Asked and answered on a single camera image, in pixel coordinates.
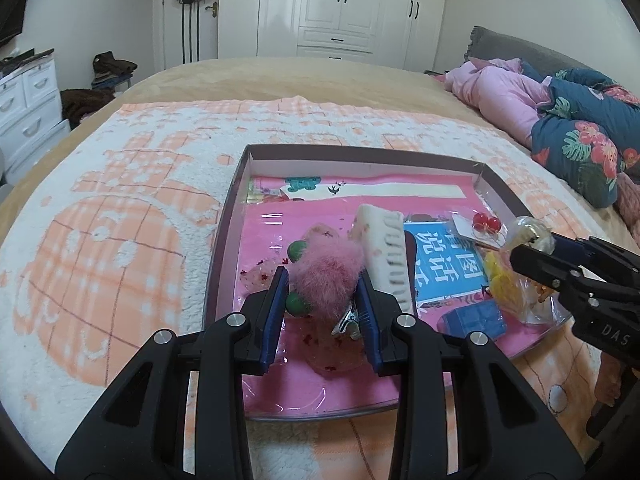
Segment white wardrobe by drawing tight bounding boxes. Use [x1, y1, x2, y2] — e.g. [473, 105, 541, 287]
[219, 0, 449, 69]

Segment small blue packet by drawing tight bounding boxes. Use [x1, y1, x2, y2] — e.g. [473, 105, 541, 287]
[437, 299, 509, 344]

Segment tan bedspread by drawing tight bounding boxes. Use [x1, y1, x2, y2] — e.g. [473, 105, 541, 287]
[0, 54, 640, 251]

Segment white drawer cabinet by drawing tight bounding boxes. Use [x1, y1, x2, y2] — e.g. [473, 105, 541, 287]
[0, 49, 71, 182]

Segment white comb hair clip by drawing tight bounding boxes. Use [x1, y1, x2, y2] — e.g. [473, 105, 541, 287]
[349, 203, 417, 317]

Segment dark brown cloth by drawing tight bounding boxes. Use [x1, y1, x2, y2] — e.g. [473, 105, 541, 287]
[60, 87, 117, 129]

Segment black wall television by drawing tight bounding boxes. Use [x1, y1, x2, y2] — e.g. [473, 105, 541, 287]
[0, 0, 25, 47]

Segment blue floral quilt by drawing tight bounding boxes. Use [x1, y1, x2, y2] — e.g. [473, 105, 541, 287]
[520, 62, 640, 209]

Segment pink quilt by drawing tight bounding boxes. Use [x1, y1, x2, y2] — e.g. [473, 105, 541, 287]
[444, 58, 557, 149]

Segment bagged yellow hair bands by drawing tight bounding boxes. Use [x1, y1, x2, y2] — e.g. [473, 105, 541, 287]
[482, 215, 574, 327]

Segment red bead hair tie card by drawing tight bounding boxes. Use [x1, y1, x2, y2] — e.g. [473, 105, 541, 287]
[449, 209, 509, 252]

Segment brown cardboard box tray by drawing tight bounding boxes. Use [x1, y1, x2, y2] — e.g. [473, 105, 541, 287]
[203, 143, 574, 422]

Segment orange white patterned blanket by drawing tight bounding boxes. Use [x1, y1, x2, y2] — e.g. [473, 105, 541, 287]
[0, 95, 640, 480]

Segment pile of dark clothes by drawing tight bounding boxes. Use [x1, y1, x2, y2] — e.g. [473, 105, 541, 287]
[92, 51, 139, 84]

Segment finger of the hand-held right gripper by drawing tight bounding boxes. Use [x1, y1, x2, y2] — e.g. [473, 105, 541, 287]
[55, 266, 290, 480]
[355, 272, 584, 480]
[509, 243, 601, 306]
[550, 233, 640, 274]

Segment pink pompom hair clip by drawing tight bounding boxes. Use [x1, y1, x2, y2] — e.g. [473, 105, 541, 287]
[289, 241, 367, 337]

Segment grey headboard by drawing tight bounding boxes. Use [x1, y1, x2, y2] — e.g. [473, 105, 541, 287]
[464, 25, 589, 79]

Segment white door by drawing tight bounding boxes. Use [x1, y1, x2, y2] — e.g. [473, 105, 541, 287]
[152, 0, 221, 72]

